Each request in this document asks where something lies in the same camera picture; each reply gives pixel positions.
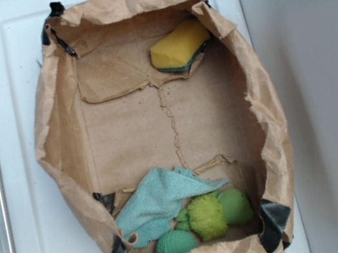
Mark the yellow and green sponge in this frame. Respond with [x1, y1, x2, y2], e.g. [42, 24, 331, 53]
[150, 18, 211, 72]

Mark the brown paper bag tray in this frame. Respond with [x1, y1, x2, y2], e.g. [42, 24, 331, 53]
[35, 0, 294, 253]

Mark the light blue microfiber cloth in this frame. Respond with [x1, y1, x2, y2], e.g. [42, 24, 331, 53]
[115, 166, 228, 249]

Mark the fuzzy lime green toy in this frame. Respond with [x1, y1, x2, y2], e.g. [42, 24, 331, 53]
[174, 190, 228, 241]

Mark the smooth green ball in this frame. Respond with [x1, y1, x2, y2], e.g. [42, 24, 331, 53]
[218, 188, 254, 225]

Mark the textured green ball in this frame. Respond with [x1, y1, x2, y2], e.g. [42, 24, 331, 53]
[155, 230, 197, 253]

